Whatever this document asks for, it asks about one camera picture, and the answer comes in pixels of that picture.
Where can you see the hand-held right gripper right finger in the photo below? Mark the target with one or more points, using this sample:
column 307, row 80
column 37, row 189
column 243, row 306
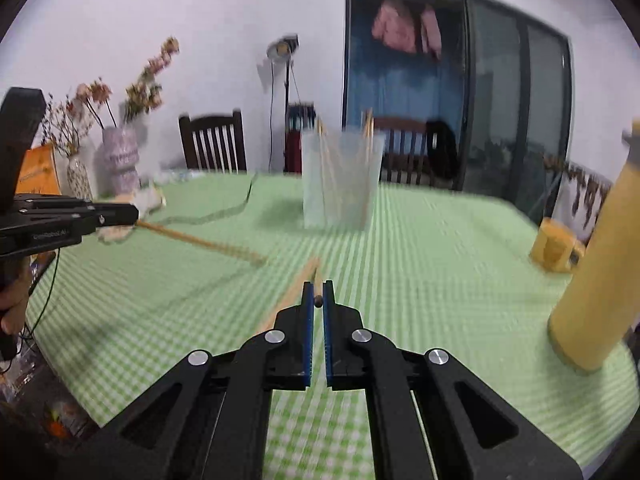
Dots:
column 327, row 340

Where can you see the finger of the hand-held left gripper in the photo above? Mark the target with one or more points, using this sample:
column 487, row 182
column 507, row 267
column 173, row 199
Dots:
column 60, row 203
column 117, row 215

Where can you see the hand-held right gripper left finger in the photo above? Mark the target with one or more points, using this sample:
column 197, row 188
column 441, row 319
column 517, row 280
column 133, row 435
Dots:
column 307, row 340

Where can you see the single wooden chopstick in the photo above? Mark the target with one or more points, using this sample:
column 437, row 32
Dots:
column 318, row 302
column 365, row 125
column 200, row 242
column 295, row 287
column 371, row 120
column 320, row 127

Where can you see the clear plastic container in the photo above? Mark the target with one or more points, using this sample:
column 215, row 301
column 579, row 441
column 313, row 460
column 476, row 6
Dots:
column 340, row 185

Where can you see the person's left hand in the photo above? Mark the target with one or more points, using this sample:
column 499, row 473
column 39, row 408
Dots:
column 12, row 302

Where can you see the small floral vase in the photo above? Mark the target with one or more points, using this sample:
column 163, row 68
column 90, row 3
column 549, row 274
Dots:
column 80, row 180

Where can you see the beige plush toy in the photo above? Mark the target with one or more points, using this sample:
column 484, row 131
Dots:
column 150, row 200

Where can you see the orange box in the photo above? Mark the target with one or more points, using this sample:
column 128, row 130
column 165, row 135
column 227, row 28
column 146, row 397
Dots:
column 42, row 170

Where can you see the pink wavy vase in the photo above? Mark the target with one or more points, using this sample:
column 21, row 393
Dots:
column 120, row 160

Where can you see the dark wooden chair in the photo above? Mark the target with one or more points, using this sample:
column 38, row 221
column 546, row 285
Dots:
column 400, row 124
column 187, row 145

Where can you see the green checked tablecloth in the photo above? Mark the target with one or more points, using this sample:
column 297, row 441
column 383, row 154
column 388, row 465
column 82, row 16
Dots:
column 425, row 285

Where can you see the dried pink flower bouquet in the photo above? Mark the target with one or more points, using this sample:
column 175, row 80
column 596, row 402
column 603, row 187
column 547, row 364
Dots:
column 145, row 90

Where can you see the black bag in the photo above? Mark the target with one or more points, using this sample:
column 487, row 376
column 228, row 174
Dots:
column 441, row 152

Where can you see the studio lamp on stand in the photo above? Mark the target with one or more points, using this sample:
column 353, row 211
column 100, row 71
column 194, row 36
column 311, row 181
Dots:
column 280, row 49

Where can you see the yellow mug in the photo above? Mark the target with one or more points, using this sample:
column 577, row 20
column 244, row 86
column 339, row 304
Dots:
column 550, row 245

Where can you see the blue curtain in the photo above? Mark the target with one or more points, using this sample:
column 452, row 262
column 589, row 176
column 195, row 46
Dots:
column 400, row 90

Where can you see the yellow thermos jug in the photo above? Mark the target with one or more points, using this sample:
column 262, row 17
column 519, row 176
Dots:
column 600, row 270

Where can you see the brown patterned white cloth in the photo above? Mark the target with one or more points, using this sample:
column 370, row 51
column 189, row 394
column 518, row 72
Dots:
column 585, row 195

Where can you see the glass sliding door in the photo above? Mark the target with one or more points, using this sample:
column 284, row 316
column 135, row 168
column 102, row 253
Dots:
column 500, row 85

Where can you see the large pink hanging garment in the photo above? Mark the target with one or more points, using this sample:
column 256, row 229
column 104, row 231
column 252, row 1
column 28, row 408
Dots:
column 395, row 25

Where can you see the narrow pink hanging garment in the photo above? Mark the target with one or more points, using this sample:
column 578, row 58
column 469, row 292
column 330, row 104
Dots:
column 431, row 32

